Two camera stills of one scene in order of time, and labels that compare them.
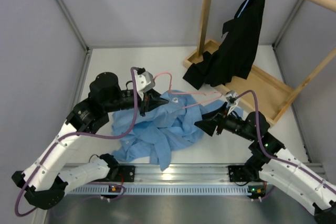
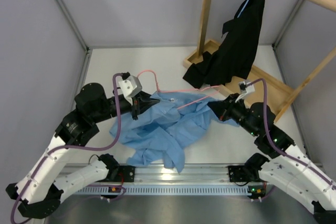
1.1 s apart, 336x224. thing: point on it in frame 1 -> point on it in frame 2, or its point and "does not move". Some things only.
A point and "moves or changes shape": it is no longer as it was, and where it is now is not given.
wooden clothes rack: x=262 y=94 does not move
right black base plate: x=238 y=173 does not move
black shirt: x=232 y=61 does not move
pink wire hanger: x=174 y=93 -> x=190 y=89
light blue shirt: x=164 y=130 moves or changes shape
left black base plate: x=127 y=172 does not move
